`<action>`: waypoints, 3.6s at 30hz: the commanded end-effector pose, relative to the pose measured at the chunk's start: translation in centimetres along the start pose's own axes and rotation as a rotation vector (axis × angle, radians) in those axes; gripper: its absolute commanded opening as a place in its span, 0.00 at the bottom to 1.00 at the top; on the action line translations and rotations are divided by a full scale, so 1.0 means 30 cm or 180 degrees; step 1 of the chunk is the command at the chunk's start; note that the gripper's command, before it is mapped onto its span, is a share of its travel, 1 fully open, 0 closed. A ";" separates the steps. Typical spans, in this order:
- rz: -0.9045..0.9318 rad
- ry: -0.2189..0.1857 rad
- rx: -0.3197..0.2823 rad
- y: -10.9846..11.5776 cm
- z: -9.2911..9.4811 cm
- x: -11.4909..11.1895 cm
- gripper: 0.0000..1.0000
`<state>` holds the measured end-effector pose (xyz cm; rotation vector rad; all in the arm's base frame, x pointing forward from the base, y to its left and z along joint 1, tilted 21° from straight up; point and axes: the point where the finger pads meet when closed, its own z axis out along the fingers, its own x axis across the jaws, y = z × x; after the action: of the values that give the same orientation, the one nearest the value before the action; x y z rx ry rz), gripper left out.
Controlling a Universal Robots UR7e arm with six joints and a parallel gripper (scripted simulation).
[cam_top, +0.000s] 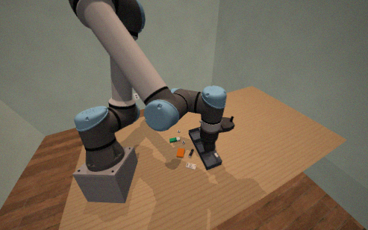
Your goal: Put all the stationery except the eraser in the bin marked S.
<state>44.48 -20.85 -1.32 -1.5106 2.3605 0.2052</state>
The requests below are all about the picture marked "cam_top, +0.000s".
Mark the green and white eraser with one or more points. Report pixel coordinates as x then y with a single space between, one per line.
175 139

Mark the white domino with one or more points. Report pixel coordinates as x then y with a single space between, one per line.
191 166

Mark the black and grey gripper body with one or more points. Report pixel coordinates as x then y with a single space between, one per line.
209 133

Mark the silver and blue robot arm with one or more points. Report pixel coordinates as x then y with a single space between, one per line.
130 68

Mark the dark grey rack of three bins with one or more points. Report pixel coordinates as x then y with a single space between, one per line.
210 159

